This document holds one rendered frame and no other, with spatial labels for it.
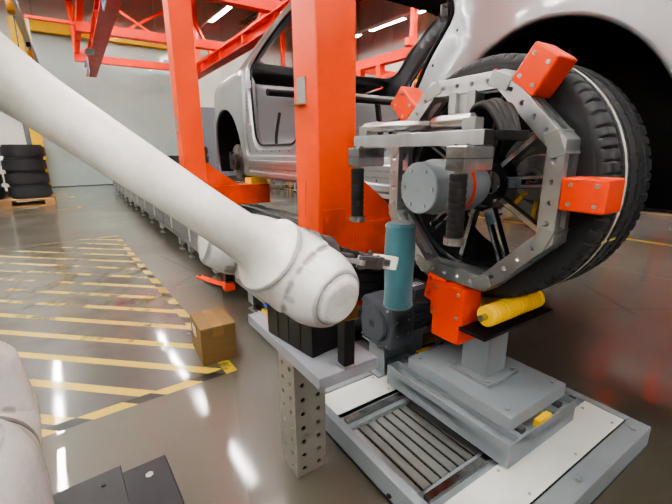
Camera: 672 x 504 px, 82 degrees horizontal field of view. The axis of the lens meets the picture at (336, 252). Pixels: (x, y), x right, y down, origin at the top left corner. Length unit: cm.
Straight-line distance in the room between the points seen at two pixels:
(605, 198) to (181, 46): 286
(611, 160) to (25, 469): 111
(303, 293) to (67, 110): 32
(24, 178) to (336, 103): 796
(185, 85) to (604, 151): 274
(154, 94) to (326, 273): 1371
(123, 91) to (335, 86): 1272
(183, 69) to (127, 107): 1073
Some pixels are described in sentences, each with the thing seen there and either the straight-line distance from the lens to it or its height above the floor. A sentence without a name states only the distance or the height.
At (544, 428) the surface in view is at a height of 14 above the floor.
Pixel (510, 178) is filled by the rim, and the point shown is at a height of 87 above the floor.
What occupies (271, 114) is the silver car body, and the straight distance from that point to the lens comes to 347.
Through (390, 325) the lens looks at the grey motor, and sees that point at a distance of 141.
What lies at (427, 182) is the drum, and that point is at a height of 87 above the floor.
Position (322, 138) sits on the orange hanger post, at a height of 98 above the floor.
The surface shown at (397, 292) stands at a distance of 114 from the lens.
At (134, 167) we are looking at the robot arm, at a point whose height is 92.
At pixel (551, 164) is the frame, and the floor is 91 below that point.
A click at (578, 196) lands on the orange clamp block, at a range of 93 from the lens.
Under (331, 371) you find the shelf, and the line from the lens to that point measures 93.
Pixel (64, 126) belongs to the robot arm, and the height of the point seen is 97.
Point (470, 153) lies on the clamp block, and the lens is 81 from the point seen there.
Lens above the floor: 94
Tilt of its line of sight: 15 degrees down
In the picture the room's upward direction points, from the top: straight up
